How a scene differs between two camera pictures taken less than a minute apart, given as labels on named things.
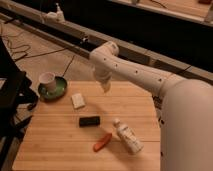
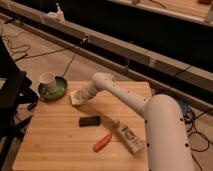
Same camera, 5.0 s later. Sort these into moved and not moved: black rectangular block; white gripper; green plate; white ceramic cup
Moved: white gripper
Not moved: green plate; black rectangular block; white ceramic cup
